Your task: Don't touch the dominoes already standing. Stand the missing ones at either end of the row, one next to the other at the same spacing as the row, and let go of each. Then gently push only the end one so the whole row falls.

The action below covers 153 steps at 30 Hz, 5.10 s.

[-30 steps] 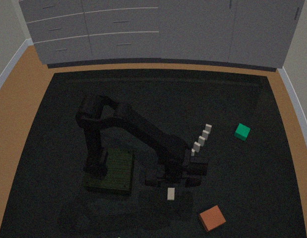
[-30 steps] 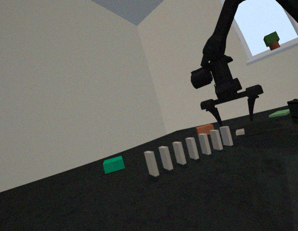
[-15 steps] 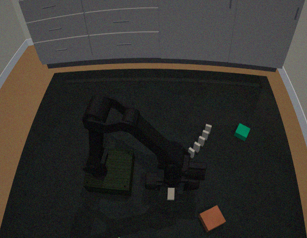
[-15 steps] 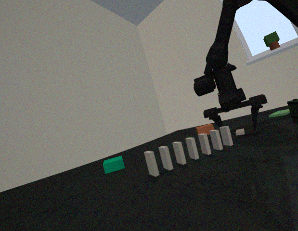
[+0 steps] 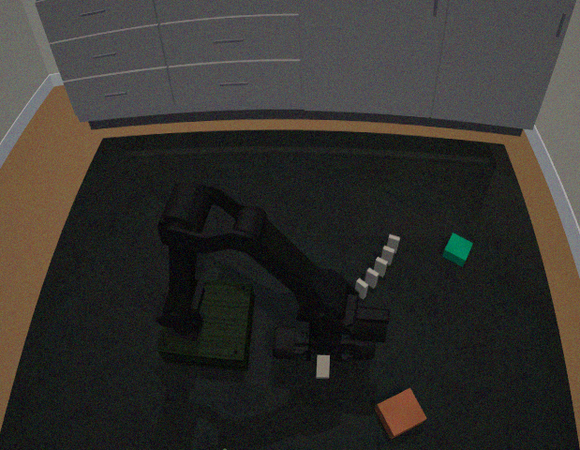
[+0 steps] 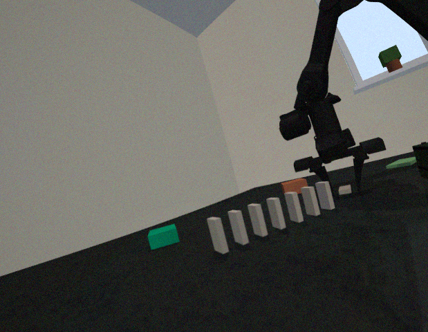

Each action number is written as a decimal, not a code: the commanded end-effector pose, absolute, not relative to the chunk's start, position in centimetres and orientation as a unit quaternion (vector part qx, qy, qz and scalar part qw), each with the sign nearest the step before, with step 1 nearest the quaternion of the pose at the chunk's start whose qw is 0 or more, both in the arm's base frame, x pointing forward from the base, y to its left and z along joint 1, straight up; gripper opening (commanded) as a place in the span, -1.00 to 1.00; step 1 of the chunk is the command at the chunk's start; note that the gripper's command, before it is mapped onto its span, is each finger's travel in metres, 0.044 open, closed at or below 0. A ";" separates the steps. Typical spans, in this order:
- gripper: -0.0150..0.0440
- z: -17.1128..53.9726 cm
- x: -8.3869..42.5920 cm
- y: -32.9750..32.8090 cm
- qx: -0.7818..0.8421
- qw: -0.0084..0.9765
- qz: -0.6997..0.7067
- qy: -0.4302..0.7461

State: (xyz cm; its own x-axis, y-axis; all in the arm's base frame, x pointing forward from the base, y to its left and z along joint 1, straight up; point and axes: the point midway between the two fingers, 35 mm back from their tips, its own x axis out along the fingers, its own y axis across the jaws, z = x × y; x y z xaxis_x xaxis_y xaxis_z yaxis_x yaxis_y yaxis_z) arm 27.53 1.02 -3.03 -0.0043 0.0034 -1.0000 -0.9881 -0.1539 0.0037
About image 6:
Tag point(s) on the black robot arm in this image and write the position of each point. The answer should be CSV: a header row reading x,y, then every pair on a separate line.
x,y
312,87

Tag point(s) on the grey domino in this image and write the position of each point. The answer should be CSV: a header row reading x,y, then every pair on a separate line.
x,y
276,214
294,207
238,227
325,195
345,189
257,219
217,233
310,200

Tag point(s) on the orange-brown block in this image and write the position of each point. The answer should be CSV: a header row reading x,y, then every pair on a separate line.
x,y
294,185

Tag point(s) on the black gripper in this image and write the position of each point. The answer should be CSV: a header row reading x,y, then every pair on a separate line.
x,y
359,153

